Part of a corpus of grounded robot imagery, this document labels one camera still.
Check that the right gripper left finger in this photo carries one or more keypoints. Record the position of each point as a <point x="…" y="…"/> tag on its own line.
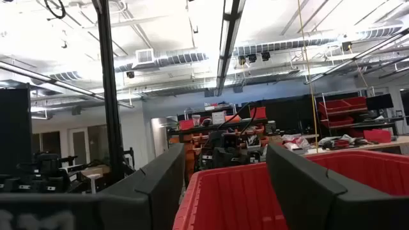
<point x="134" y="204"/>

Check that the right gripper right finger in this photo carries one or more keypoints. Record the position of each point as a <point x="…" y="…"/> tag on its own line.
<point x="319" y="201"/>

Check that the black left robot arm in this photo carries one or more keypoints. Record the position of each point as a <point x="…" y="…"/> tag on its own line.
<point x="223" y="153"/>

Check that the small red shelf bin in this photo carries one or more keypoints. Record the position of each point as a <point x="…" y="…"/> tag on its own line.
<point x="340" y="121"/>

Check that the red bin on bench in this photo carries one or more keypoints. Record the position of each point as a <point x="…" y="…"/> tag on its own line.
<point x="377" y="135"/>

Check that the large red plastic bin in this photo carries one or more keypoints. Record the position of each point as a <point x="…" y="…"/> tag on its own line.
<point x="230" y="198"/>

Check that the wide red shelf bin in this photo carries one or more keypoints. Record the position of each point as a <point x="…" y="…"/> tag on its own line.
<point x="342" y="104"/>

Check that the white plastic bags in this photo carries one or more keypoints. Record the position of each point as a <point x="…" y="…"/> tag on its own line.
<point x="295" y="142"/>

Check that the stainless steel cabinet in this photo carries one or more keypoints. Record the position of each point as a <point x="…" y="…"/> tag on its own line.
<point x="161" y="135"/>

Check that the long wooden workbench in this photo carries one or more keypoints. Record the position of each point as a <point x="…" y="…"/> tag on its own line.
<point x="383" y="145"/>

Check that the black bench equipment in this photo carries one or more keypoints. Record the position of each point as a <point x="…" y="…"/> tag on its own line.
<point x="44" y="175"/>

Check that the red storage box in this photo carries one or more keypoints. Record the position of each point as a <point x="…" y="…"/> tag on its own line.
<point x="258" y="112"/>

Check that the black computer monitor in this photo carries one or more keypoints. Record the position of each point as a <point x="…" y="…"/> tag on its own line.
<point x="379" y="101"/>

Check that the white labelled box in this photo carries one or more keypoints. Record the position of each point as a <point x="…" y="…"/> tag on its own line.
<point x="218" y="117"/>

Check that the hanging linear light fixture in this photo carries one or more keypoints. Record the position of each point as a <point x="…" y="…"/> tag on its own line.
<point x="64" y="84"/>
<point x="358" y="57"/>
<point x="228" y="44"/>

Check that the large black panel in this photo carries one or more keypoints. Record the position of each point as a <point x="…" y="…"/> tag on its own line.
<point x="14" y="131"/>

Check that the white ceiling vent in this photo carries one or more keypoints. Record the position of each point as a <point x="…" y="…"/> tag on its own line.
<point x="144" y="56"/>

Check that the black aluminium frame post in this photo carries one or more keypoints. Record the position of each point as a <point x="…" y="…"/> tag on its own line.
<point x="108" y="96"/>

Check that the ribbed ceiling air duct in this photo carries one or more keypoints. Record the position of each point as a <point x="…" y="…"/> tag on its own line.
<point x="287" y="44"/>
<point x="172" y="59"/>

